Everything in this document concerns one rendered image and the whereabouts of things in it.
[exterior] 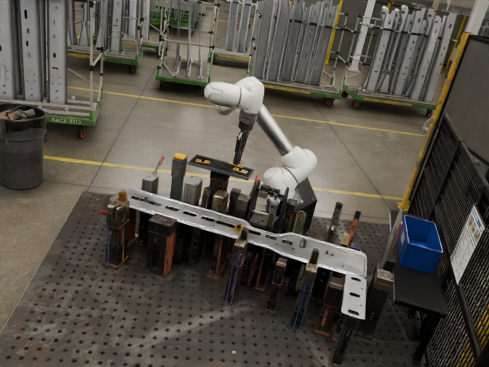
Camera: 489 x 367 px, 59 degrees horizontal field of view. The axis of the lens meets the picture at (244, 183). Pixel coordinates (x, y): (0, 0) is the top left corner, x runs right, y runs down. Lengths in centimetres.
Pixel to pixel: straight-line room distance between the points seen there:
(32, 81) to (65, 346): 448
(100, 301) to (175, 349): 44
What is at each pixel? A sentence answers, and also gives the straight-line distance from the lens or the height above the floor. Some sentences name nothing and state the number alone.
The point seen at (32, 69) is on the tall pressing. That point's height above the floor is 71.
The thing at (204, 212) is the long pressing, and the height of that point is 100.
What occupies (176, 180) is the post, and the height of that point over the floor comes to 100.
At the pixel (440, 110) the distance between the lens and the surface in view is 508.
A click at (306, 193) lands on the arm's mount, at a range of 292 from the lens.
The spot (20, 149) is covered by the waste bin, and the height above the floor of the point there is 43.
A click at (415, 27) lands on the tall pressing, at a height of 171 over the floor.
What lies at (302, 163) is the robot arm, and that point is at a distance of 283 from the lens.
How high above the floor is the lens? 219
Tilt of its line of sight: 26 degrees down
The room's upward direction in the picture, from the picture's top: 10 degrees clockwise
